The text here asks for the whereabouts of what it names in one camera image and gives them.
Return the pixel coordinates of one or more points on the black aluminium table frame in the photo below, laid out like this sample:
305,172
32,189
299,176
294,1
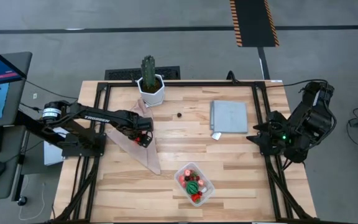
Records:
102,93

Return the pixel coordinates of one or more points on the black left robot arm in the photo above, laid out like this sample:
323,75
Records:
104,117

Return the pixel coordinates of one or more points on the black orange-striped floor mat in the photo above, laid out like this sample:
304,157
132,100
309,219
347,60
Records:
253,21

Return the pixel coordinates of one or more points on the pale pink toy peach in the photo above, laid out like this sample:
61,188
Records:
181,179

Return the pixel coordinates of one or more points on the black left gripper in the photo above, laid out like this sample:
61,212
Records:
138,123

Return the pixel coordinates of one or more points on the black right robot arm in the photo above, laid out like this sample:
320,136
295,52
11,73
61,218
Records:
309,121

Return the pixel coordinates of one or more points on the white box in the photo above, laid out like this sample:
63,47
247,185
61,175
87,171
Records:
53,155

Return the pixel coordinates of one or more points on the grey folded cloth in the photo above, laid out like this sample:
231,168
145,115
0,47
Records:
228,116

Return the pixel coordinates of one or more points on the white faceted plant pot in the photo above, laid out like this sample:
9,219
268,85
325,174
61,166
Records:
151,98

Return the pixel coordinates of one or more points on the green striped toy watermelon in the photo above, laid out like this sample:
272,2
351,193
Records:
192,188

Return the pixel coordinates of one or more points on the beige cloth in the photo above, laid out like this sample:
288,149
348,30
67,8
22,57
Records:
148,158

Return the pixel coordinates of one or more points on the small black toy berry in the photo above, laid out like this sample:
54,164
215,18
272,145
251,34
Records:
179,115

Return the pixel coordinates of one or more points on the pink toy fruit slice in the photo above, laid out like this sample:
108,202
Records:
184,184

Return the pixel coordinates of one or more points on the green artificial cactus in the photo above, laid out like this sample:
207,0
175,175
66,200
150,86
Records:
148,71

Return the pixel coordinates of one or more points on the pink toy fruit chunk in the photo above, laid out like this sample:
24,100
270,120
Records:
201,183

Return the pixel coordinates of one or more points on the grey desk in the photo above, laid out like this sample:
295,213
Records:
17,93

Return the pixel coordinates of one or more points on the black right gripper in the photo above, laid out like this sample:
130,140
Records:
277,137

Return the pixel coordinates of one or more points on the black clamp bracket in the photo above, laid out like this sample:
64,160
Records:
231,76

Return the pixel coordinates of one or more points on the clear plastic tupperware container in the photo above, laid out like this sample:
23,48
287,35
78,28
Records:
208,197

